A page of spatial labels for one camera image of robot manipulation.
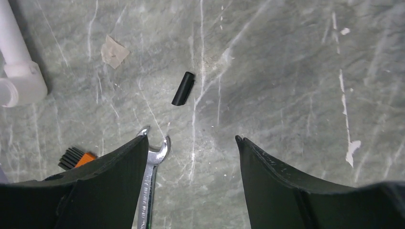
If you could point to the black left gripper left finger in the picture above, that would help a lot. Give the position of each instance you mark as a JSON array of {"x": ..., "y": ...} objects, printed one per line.
[{"x": 102, "y": 194}]

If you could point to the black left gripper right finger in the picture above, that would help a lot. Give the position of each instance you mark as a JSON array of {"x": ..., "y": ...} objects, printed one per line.
[{"x": 279, "y": 196}]

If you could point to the black marker cap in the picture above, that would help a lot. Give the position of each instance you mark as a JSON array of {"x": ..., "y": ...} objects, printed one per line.
[{"x": 184, "y": 89}]

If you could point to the orange black hex keys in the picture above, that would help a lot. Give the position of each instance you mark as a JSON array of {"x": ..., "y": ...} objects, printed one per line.
[{"x": 74, "y": 157}]

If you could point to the silver combination wrench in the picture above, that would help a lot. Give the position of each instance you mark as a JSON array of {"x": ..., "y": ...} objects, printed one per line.
[{"x": 145, "y": 205}]

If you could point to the beige tape scrap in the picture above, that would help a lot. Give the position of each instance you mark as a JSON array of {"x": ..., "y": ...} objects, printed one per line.
[{"x": 113, "y": 53}]

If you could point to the white PVC pipe frame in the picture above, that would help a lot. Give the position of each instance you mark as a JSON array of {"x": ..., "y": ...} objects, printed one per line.
[{"x": 24, "y": 82}]

